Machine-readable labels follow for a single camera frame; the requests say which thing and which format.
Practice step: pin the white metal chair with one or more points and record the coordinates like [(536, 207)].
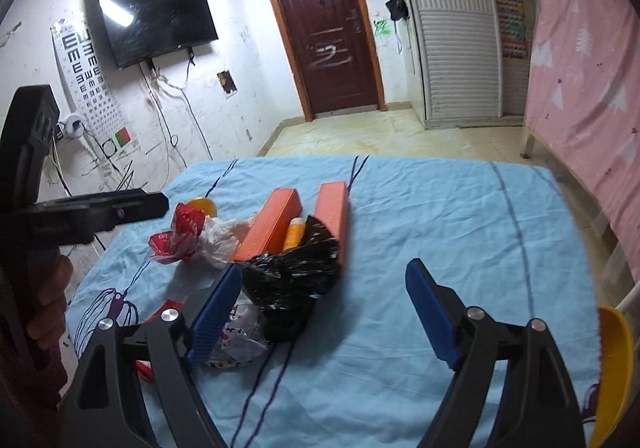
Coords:
[(629, 298)]

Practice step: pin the wide orange box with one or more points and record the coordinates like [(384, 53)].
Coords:
[(270, 223)]

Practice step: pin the red wrapper piece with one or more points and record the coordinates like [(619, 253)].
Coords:
[(144, 372)]

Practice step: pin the wooden bed frame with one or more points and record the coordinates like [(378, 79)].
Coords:
[(529, 143)]

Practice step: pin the red and white plastic bag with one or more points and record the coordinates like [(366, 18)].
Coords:
[(177, 238)]

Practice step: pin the colourful grid poster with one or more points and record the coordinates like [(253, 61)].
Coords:
[(511, 23)]

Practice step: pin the black plastic bag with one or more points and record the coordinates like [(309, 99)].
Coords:
[(290, 278)]

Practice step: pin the eye chart poster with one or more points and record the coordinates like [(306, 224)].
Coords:
[(90, 83)]

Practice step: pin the white printed wrapper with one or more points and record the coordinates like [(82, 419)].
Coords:
[(240, 338)]

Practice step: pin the black wall television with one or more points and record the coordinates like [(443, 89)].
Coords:
[(155, 20)]

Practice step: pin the white slatted wardrobe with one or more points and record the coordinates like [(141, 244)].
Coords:
[(455, 38)]

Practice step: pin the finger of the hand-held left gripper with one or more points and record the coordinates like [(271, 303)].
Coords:
[(110, 213)]

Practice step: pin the person's left hand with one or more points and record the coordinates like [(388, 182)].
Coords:
[(50, 298)]

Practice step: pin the dark brown door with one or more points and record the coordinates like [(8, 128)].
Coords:
[(322, 23)]

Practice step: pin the light blue tablecloth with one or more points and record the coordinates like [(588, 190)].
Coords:
[(425, 218)]

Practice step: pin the open wall socket box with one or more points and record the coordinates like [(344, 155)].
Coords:
[(226, 83)]

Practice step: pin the yellow bin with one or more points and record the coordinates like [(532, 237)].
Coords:
[(612, 368)]

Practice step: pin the narrow orange box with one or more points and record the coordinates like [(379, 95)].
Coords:
[(334, 213)]

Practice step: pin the yellow bottle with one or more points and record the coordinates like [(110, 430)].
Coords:
[(293, 235)]

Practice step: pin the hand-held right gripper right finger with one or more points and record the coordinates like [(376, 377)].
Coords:
[(432, 315)]

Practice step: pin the small orange cup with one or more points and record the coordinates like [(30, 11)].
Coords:
[(205, 205)]

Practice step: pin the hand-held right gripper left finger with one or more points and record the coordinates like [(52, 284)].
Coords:
[(215, 318)]

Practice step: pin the small black hanging bag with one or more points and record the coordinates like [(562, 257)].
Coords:
[(397, 8)]

